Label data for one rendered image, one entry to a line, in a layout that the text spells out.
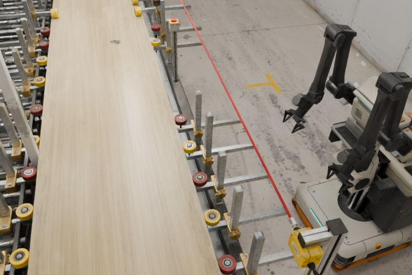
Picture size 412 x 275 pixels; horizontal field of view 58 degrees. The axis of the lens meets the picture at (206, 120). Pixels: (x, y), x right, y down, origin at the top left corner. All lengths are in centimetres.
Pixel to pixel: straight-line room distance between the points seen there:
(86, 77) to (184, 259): 157
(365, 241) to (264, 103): 184
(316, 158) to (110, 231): 219
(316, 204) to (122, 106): 152
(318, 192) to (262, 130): 103
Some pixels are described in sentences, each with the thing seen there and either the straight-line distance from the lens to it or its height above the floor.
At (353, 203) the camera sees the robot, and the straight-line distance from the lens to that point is 287.
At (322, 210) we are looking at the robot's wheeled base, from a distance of 282.
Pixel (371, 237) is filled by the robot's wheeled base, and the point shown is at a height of 28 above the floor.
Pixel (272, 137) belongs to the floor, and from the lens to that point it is 363.
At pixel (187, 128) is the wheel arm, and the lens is 242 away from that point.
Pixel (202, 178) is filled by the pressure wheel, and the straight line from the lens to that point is 203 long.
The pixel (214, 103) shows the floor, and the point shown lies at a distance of 393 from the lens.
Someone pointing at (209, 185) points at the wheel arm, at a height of 83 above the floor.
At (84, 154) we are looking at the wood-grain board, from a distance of 223.
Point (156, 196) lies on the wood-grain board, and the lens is 197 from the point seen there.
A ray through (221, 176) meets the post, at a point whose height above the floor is 95.
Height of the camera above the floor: 247
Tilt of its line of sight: 42 degrees down
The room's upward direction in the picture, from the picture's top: 2 degrees clockwise
